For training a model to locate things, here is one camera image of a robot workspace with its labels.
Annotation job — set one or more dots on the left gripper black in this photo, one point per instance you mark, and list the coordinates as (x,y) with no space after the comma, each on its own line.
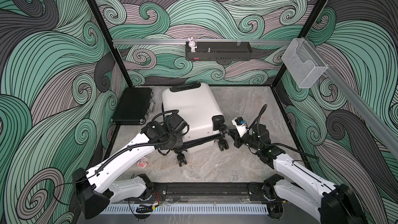
(179,141)

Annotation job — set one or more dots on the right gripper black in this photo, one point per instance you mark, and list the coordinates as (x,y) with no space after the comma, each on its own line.
(237,138)

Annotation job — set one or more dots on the white hard-shell suitcase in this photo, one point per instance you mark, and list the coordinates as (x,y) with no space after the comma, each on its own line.
(199,109)

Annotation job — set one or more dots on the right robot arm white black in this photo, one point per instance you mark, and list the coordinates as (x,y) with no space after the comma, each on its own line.
(325,201)

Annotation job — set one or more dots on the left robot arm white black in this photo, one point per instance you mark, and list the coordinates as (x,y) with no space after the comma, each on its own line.
(96,187)

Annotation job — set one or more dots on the pink cartoon figure toy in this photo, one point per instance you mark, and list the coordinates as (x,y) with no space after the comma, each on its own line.
(142,164)

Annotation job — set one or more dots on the black flat case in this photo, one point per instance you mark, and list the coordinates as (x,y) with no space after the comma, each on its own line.
(134,106)

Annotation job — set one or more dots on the white bunny figurine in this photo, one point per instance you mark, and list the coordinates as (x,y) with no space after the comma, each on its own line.
(192,44)

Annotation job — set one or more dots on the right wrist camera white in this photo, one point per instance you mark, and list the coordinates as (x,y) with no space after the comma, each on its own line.
(241,126)

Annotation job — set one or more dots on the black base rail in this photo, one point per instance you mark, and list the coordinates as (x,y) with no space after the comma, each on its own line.
(174,191)

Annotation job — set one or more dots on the black wall shelf tray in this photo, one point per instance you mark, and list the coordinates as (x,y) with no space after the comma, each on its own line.
(223,52)

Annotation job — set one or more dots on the clear acrylic wall box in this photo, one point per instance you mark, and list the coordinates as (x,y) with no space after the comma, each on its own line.
(304,62)

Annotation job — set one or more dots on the aluminium wall rail back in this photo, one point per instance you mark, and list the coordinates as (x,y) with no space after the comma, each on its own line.
(157,41)

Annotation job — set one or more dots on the aluminium wall rail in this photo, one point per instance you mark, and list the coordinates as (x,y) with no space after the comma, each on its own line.
(343,75)
(157,41)

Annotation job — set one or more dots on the aluminium wall rail right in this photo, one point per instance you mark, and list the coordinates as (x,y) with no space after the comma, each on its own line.
(343,75)

